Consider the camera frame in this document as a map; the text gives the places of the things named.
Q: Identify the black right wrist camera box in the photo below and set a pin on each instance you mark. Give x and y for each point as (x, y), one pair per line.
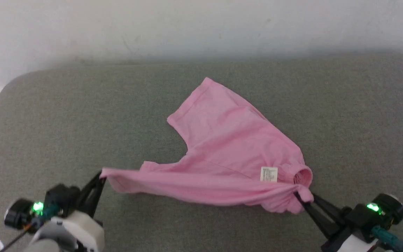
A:
(360, 220)

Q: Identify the grey fabric sofa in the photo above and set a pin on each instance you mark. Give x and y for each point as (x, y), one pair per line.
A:
(187, 231)

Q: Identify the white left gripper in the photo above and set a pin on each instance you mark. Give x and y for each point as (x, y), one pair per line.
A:
(82, 227)

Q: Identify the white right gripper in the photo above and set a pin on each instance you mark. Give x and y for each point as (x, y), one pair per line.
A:
(348, 245)

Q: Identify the pink t-shirt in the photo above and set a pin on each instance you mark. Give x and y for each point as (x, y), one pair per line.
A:
(229, 140)

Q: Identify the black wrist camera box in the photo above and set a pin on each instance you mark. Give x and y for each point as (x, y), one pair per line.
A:
(360, 220)
(61, 197)

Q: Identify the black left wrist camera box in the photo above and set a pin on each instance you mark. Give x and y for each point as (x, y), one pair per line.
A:
(61, 197)

